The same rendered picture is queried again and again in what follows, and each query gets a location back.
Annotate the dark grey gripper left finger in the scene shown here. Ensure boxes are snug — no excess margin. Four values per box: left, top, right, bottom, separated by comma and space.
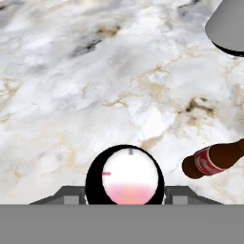
29, 185, 88, 206

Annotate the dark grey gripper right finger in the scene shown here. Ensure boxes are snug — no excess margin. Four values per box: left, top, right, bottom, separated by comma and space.
163, 185, 224, 206

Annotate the small brown bottle red label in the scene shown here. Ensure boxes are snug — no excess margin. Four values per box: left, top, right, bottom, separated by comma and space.
181, 137, 244, 180

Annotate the large black and white bottle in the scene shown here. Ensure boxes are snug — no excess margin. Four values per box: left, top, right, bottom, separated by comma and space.
85, 144, 166, 206

